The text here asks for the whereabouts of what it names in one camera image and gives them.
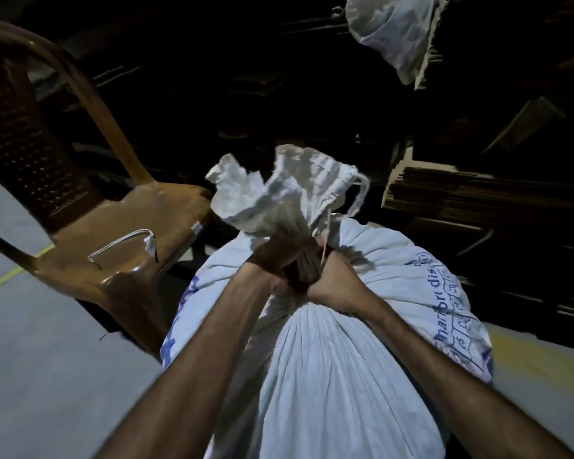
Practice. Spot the person's left hand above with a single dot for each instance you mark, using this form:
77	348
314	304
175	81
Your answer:
268	268

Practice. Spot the person's right hand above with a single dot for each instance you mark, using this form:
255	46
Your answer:
334	285

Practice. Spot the person's left fingers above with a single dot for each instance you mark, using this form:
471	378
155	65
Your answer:
287	262

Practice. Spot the person's right fingers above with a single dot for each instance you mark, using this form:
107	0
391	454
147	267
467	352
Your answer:
315	267

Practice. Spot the large white woven sack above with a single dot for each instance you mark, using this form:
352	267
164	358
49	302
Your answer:
325	329

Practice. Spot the person's left forearm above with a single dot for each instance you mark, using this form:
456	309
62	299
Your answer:
191	372

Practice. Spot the person's right forearm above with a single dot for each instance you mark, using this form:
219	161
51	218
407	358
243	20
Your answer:
452	382

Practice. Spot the stack of flattened cardboard sheets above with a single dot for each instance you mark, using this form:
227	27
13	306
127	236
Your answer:
497	195

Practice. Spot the brown plastic chair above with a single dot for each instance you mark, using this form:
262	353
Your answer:
100	195

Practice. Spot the white cloth bag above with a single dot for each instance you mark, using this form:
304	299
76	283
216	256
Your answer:
394	28

